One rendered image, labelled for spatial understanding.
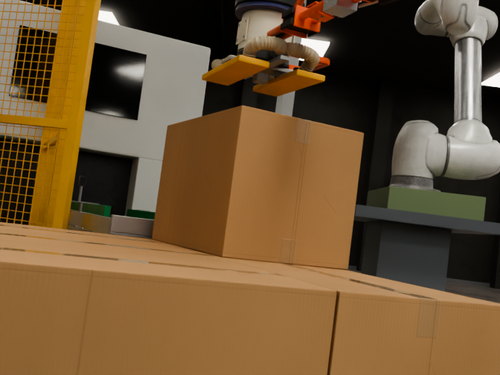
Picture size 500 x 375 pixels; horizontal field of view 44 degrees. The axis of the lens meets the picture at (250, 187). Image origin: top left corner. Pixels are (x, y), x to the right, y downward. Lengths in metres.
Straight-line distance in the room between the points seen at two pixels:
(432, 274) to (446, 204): 0.26
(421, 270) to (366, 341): 1.17
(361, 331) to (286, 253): 0.61
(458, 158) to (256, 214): 0.97
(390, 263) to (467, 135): 0.56
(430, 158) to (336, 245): 0.70
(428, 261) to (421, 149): 0.41
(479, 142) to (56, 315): 1.80
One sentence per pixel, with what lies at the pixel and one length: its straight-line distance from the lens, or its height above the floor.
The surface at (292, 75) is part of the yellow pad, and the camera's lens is 1.90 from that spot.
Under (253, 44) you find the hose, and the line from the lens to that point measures 1.82.
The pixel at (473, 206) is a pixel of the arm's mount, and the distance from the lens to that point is 2.24.
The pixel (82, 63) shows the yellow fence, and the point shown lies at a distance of 2.99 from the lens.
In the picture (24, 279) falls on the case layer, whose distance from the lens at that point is 0.90.
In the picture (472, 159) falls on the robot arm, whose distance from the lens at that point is 2.36.
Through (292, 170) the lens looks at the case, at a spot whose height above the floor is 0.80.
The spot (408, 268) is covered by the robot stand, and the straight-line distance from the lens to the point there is 2.25.
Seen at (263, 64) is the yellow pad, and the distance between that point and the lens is 1.83.
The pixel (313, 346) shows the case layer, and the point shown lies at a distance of 1.06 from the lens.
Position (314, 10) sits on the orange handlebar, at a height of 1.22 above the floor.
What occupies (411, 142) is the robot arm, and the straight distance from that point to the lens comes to 2.32.
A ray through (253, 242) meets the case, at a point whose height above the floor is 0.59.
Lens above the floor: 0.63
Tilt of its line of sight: 4 degrees up
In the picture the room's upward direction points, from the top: 7 degrees clockwise
